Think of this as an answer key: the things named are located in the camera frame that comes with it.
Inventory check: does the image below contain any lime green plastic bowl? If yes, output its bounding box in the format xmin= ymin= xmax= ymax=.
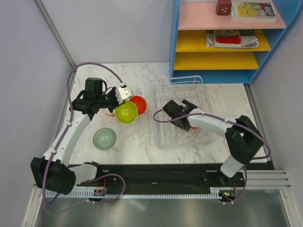
xmin=115 ymin=101 xmax=138 ymax=124

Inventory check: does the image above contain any white wire dish rack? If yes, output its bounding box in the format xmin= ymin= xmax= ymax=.
xmin=148 ymin=75 xmax=218 ymax=148

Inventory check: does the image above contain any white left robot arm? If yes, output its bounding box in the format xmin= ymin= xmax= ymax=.
xmin=30 ymin=78 xmax=132 ymax=194

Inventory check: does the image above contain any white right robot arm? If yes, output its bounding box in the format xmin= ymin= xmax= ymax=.
xmin=162 ymin=99 xmax=265 ymax=186

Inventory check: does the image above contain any pale green ceramic bowl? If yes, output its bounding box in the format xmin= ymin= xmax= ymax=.
xmin=93 ymin=128 xmax=116 ymax=150

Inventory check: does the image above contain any blue shelf unit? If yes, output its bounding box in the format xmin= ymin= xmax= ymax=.
xmin=169 ymin=0 xmax=302 ymax=84

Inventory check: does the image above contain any red spiral notebook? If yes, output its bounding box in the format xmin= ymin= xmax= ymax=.
xmin=205 ymin=29 xmax=259 ymax=49

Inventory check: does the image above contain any red brown box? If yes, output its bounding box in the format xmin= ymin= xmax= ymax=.
xmin=216 ymin=0 xmax=232 ymax=16

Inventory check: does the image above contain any yellow cover book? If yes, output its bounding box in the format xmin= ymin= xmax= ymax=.
xmin=230 ymin=2 xmax=278 ymax=23

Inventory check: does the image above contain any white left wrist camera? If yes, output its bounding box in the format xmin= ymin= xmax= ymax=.
xmin=115 ymin=82 xmax=133 ymax=104

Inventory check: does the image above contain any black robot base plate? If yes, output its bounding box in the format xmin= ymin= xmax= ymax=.
xmin=76 ymin=162 xmax=247 ymax=196

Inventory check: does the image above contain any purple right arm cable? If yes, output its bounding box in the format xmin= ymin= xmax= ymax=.
xmin=153 ymin=110 xmax=272 ymax=204

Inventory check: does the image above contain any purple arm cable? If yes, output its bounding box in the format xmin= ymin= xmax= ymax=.
xmin=42 ymin=62 xmax=127 ymax=215
xmin=153 ymin=110 xmax=272 ymax=204

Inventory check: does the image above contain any white slotted cable duct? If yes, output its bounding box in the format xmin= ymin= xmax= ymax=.
xmin=58 ymin=187 xmax=222 ymax=199

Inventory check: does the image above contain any aluminium corner rail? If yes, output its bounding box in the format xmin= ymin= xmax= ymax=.
xmin=33 ymin=0 xmax=78 ymax=70

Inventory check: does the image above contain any aluminium front rail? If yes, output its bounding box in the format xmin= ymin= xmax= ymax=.
xmin=246 ymin=170 xmax=291 ymax=190

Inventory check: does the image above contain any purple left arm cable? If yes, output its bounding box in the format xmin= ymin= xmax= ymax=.
xmin=42 ymin=62 xmax=127 ymax=215

